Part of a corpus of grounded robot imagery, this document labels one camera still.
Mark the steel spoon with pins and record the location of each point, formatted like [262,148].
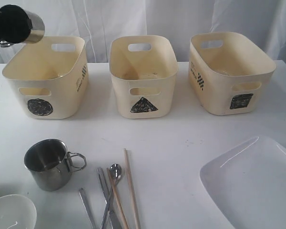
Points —
[116,172]

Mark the white rectangular ceramic plate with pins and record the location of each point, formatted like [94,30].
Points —
[248,184]

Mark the white ceramic bowl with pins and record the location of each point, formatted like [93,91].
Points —
[17,212]

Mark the steel flat-handled fork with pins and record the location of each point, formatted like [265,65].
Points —
[85,202]

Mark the steel table knife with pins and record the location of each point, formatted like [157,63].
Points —
[108,211]

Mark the steel mug with wire handle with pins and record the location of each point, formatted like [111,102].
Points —
[51,164]

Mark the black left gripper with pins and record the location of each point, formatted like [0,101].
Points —
[14,24]

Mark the cream bin with square mark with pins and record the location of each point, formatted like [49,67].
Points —
[228,72]

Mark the wooden chopstick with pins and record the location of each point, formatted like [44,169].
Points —
[117,199]
[131,190]

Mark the white backdrop curtain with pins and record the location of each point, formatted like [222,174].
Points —
[99,22]

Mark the cream bin with circle mark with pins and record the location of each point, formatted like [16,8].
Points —
[49,78]

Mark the cream bin with triangle mark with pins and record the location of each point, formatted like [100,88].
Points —
[143,72]

